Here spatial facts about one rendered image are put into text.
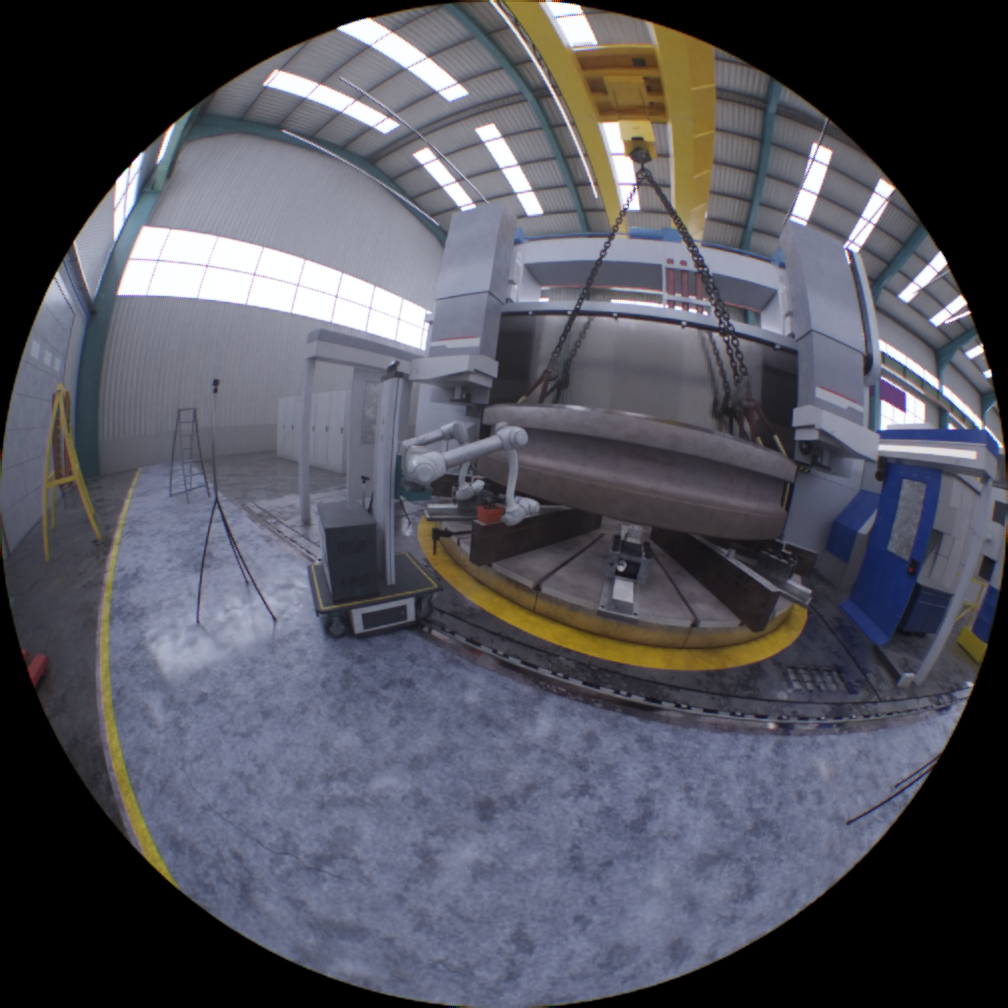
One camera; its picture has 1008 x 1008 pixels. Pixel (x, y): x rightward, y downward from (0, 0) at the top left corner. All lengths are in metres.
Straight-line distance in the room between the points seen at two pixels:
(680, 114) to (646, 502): 10.89
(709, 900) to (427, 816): 1.31
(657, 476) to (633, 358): 3.65
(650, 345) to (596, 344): 1.06
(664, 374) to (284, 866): 6.90
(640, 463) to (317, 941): 3.55
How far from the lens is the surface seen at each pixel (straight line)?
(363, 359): 4.85
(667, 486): 2.79
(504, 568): 2.66
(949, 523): 8.83
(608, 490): 2.65
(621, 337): 6.23
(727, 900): 1.84
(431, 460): 1.70
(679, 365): 6.10
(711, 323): 6.38
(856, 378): 5.97
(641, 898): 1.63
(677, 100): 11.22
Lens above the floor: 1.47
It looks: 14 degrees down
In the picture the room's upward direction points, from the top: 7 degrees clockwise
